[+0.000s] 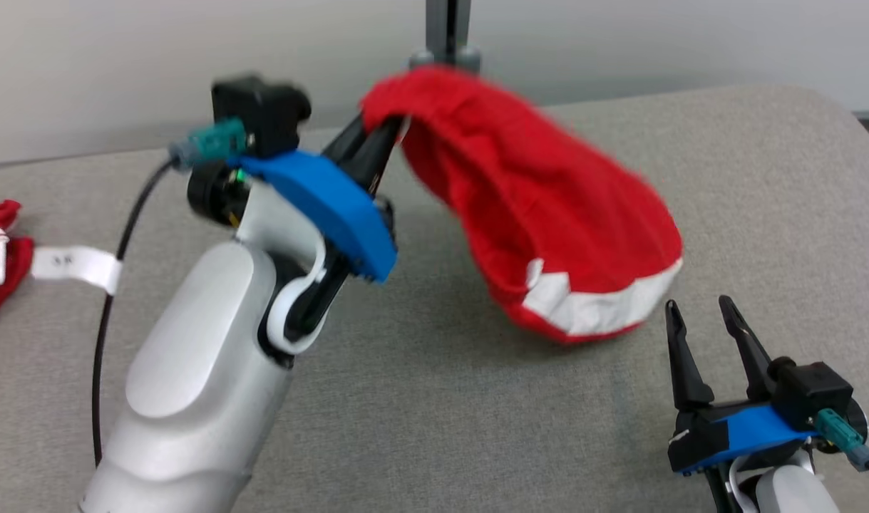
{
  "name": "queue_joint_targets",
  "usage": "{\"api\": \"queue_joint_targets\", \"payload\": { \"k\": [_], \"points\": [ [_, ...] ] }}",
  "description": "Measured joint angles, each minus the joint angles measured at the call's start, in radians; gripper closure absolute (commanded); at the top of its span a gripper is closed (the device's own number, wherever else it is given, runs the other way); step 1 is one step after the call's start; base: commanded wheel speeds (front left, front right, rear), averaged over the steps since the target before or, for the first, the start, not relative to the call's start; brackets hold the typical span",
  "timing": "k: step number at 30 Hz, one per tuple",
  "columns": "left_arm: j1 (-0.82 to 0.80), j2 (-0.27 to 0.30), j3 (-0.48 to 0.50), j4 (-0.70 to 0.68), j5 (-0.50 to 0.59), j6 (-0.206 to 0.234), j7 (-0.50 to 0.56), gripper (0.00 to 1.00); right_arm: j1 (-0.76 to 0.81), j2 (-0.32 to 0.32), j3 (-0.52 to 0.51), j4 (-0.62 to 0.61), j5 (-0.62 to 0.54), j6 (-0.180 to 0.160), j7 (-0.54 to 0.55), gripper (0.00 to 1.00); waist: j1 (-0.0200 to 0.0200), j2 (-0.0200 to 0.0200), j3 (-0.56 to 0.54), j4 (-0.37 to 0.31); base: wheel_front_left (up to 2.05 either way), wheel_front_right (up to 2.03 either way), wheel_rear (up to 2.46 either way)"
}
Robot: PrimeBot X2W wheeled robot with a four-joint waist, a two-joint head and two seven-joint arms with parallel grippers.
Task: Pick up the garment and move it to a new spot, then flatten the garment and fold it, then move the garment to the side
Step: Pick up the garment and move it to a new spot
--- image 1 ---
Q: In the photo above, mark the teal camera connector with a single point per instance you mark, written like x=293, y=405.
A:
x=840, y=434
x=213, y=142

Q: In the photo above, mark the grey partition post with feet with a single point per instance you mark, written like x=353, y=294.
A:
x=447, y=32

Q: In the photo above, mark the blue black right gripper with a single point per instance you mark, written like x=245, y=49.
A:
x=751, y=431

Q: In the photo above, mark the teal right camera connector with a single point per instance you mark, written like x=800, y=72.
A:
x=840, y=434

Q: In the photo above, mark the teal left camera connector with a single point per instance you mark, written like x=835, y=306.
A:
x=213, y=142

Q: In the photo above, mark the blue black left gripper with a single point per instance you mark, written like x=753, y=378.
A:
x=327, y=203

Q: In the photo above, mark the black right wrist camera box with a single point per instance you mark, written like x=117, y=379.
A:
x=812, y=388

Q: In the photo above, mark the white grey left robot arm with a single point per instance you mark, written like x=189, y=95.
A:
x=192, y=370

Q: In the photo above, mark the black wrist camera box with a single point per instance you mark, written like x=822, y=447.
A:
x=263, y=114
x=812, y=388

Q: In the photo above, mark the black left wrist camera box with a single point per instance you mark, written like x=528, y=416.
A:
x=263, y=114

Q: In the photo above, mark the red garment with white hem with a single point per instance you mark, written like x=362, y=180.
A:
x=534, y=199

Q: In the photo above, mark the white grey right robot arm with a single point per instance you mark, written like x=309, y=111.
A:
x=783, y=495

